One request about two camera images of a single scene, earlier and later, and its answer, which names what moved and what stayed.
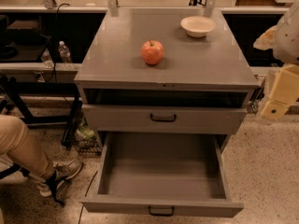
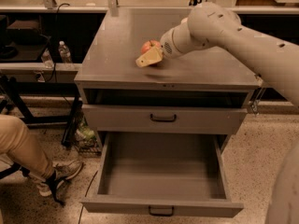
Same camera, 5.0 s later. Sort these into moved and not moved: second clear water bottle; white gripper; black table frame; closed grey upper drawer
Moved: white gripper
Not moved: black table frame; closed grey upper drawer; second clear water bottle
